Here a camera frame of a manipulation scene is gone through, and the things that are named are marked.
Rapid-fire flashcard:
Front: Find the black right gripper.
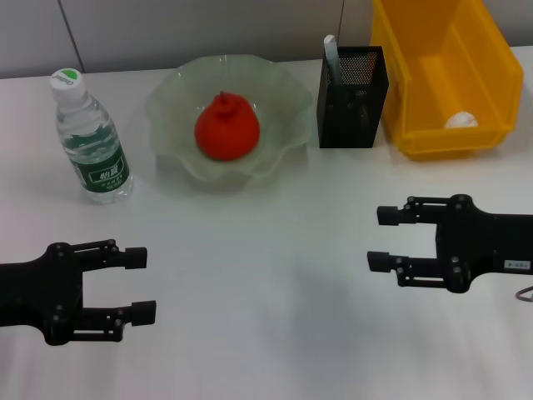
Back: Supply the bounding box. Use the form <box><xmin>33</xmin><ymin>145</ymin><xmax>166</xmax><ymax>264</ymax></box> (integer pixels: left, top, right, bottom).
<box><xmin>367</xmin><ymin>193</ymin><xmax>533</xmax><ymax>294</ymax></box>

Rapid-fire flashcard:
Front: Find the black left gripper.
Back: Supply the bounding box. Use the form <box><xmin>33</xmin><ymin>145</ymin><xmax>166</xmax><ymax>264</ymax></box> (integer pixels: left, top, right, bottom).
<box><xmin>0</xmin><ymin>239</ymin><xmax>157</xmax><ymax>347</ymax></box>

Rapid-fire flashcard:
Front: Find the clear green-label water bottle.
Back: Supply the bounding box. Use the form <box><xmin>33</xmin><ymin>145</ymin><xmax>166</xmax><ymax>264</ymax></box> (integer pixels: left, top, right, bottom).
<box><xmin>49</xmin><ymin>67</ymin><xmax>134</xmax><ymax>206</ymax></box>

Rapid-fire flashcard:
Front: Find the white paper ball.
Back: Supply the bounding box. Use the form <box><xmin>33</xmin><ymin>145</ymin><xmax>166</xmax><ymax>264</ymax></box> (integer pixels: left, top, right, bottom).
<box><xmin>444</xmin><ymin>110</ymin><xmax>480</xmax><ymax>129</ymax></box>

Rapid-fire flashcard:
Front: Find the grey marker pen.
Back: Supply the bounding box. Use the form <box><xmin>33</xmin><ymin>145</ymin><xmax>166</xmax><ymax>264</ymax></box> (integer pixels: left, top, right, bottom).
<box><xmin>331</xmin><ymin>49</ymin><xmax>345</xmax><ymax>87</ymax></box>

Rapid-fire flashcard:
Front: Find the red-orange fruit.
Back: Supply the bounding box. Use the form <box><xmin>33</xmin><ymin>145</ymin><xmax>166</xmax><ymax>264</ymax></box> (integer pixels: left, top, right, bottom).
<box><xmin>194</xmin><ymin>90</ymin><xmax>262</xmax><ymax>163</ymax></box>

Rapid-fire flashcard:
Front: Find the black mesh pen holder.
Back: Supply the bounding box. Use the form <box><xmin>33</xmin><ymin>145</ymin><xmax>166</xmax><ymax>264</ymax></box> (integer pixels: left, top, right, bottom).
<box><xmin>316</xmin><ymin>45</ymin><xmax>390</xmax><ymax>150</ymax></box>

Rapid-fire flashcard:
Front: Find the green glass fruit bowl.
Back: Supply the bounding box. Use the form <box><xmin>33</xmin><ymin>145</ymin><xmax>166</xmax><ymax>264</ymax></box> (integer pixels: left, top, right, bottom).
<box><xmin>144</xmin><ymin>54</ymin><xmax>314</xmax><ymax>195</ymax></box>

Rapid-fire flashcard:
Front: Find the yellow plastic bin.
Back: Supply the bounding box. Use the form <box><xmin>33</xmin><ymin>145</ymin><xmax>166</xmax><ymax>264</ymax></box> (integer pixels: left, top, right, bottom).
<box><xmin>370</xmin><ymin>0</ymin><xmax>525</xmax><ymax>162</ymax></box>

